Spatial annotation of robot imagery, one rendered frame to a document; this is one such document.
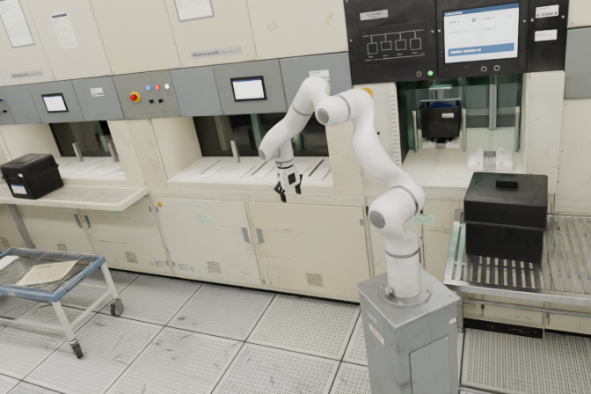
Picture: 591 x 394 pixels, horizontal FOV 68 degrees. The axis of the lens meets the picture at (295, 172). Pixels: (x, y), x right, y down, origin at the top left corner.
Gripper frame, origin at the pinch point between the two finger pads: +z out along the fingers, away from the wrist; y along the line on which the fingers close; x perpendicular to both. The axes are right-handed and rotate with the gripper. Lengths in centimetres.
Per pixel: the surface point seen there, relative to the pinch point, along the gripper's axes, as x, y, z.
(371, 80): -10, 52, -40
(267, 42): 36, 31, -63
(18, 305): 221, -106, 100
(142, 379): 71, -72, 100
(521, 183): -78, 56, 0
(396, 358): -66, -18, 41
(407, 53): -26, 60, -51
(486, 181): -66, 51, 0
